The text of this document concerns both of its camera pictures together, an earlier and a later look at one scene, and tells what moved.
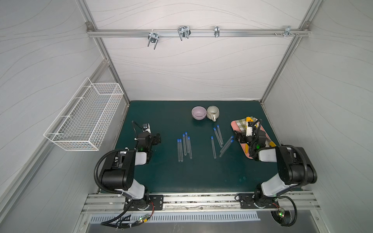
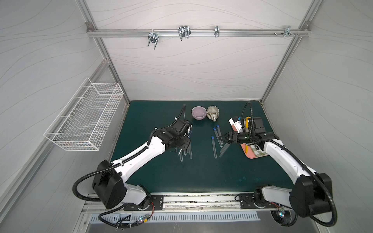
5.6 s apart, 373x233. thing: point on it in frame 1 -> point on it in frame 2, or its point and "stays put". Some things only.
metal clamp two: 184,31 stays put
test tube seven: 214,129 stays put
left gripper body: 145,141 -> 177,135
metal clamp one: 153,37 stays put
